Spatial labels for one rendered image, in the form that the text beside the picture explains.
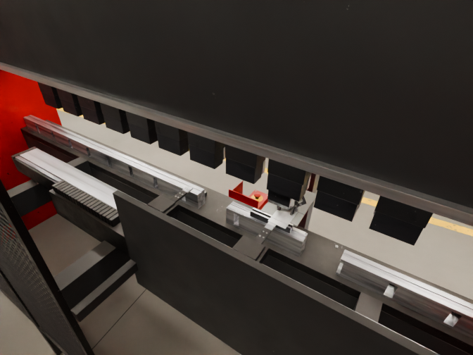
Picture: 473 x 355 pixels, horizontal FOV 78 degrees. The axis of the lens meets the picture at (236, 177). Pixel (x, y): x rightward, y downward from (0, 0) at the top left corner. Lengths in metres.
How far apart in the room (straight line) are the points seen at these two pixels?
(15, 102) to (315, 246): 2.34
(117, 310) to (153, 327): 0.29
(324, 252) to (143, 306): 1.36
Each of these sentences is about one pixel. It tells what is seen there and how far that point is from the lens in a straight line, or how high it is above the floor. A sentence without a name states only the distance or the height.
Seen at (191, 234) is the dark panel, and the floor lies 1.34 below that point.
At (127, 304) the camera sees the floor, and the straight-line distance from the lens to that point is 2.32.
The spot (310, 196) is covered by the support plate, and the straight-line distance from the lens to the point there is 1.48.
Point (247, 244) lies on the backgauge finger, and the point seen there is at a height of 1.03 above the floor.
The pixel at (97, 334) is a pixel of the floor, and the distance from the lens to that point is 2.27.
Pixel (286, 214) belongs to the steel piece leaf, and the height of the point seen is 1.00.
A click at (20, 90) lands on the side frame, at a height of 1.14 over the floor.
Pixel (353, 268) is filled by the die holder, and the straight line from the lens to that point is 1.28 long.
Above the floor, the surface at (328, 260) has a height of 0.88.
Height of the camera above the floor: 1.89
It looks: 35 degrees down
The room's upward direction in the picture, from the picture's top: 2 degrees clockwise
